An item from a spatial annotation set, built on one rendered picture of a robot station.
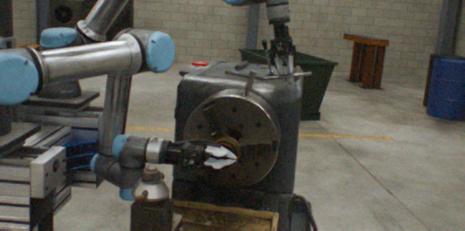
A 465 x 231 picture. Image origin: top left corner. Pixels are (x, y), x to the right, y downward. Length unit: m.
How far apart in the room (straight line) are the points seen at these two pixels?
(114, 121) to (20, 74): 0.44
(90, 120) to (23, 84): 0.58
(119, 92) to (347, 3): 10.87
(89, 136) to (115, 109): 0.25
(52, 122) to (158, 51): 0.57
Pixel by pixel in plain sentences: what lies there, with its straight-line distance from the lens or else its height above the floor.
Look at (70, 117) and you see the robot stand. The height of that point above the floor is 1.10.
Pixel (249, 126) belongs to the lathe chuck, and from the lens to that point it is 1.51.
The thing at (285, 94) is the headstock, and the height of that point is 1.23.
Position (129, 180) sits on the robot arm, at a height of 0.99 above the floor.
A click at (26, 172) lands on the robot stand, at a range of 1.26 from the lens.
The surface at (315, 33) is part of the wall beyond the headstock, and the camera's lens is 11.96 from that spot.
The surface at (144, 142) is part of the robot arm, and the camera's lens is 1.40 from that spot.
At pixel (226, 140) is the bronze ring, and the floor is 1.12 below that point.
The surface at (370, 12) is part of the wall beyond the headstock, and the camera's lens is 12.36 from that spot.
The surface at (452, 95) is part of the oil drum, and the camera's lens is 7.85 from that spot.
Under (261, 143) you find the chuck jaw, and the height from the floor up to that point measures 1.10.
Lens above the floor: 1.53
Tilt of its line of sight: 11 degrees down
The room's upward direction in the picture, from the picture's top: 4 degrees clockwise
